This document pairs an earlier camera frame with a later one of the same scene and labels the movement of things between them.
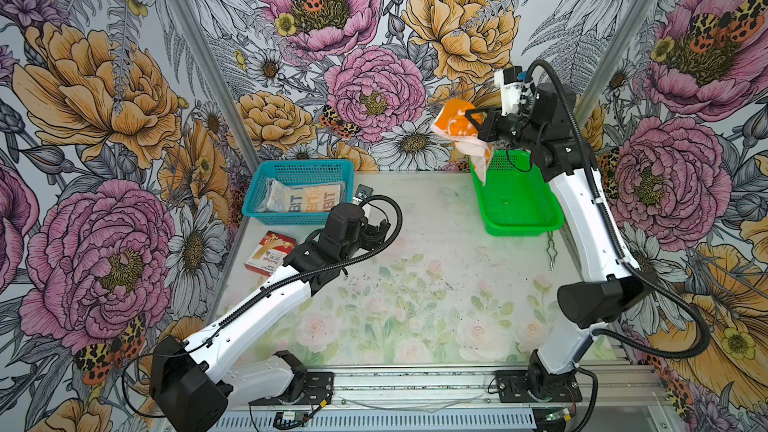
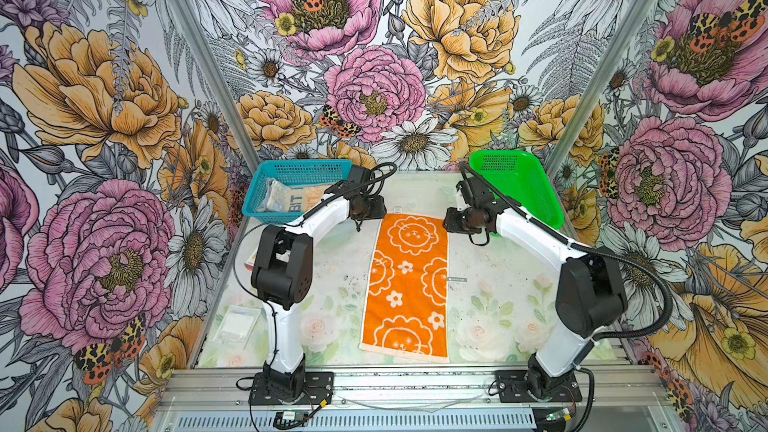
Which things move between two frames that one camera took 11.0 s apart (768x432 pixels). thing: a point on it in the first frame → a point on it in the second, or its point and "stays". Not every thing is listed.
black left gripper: (374, 236) → (356, 216)
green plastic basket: (516, 198) stays
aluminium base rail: (457, 399) stays
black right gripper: (485, 130) → (450, 219)
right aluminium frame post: (628, 35) stays
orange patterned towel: (453, 123) → (405, 308)
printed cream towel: (312, 199) stays
